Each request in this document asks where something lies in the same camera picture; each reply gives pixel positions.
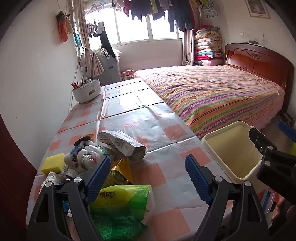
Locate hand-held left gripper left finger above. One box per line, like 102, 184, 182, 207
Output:
26, 156, 112, 241

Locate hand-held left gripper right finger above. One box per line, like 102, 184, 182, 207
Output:
185, 154, 270, 241

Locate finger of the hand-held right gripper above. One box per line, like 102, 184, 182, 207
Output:
278, 120, 296, 137
249, 126, 277, 154

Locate cream plastic trash bin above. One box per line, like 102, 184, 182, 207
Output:
201, 120, 264, 184

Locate yellow sponge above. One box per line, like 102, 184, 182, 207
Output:
41, 153, 66, 175

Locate person's right hand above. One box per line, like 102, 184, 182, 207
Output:
272, 198, 289, 221

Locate yellow green plastic container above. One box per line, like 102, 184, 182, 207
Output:
285, 141, 296, 154

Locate yellow foil snack bag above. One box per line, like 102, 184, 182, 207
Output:
110, 158, 134, 186

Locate clear plastic storage box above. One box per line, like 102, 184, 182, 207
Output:
261, 189, 275, 214

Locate white plush toy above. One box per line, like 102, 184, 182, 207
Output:
63, 134, 95, 173

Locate crumpled cardboard box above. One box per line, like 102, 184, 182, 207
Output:
97, 130, 147, 164

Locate bed with striped sheet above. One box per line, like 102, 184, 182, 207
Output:
131, 65, 285, 139

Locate checkered plastic tablecloth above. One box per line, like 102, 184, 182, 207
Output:
25, 77, 234, 241

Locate wooden headboard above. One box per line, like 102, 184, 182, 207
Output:
224, 43, 295, 114

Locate white utensil holder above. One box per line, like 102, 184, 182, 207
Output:
72, 79, 102, 103

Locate dark red wooden door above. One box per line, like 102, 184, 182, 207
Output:
0, 113, 37, 241

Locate thin white pole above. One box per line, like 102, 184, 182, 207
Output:
69, 62, 80, 112

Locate bundle of chopsticks and cutlery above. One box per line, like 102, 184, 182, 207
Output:
72, 77, 93, 90

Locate pink patterned package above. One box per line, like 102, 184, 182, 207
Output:
120, 69, 134, 80

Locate grey air cooler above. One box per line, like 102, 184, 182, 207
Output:
96, 52, 121, 85

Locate stack of folded quilts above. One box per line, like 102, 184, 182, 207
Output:
194, 25, 225, 66

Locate tied beige curtain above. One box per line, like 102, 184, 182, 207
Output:
72, 0, 105, 77

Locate striped pink curtain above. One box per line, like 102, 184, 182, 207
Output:
183, 29, 195, 66

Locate framed picture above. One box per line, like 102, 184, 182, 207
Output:
245, 0, 270, 19

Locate black hanging garment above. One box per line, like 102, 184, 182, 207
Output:
100, 28, 116, 58

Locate small hanging laundry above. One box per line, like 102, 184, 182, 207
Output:
87, 20, 105, 37

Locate window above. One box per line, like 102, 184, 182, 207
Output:
84, 7, 185, 45

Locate orange cloth on hook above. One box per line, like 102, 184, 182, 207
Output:
57, 11, 74, 42

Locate row of hanging clothes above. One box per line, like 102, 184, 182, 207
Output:
112, 0, 219, 32

